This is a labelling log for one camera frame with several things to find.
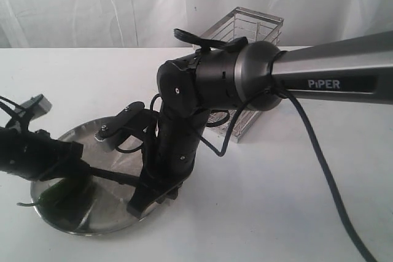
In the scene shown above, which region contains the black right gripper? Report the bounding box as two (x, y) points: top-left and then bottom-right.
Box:
(128, 108), (209, 215)

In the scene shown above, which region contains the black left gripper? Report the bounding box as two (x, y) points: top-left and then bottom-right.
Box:
(0, 126), (93, 214)

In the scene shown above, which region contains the green cucumber with stem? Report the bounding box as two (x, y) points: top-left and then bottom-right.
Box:
(17, 179), (96, 214)

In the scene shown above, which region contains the black kitchen knife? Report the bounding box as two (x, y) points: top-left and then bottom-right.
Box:
(89, 167), (139, 187)

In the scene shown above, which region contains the steel wire utensil basket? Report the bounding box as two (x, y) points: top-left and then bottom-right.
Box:
(200, 7), (284, 143)

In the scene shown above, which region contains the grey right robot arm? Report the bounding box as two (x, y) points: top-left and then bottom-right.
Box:
(127, 32), (392, 218)

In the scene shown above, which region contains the round stainless steel plate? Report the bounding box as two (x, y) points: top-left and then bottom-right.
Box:
(30, 117), (185, 236)

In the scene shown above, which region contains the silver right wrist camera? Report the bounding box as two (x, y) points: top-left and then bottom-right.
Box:
(95, 101), (157, 152)

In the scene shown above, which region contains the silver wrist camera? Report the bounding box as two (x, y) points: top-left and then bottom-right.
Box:
(20, 94), (52, 121)
(95, 101), (157, 152)

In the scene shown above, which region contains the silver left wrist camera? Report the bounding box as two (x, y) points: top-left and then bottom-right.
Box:
(20, 94), (52, 121)

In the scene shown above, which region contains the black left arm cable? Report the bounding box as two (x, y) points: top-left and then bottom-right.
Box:
(0, 95), (31, 128)

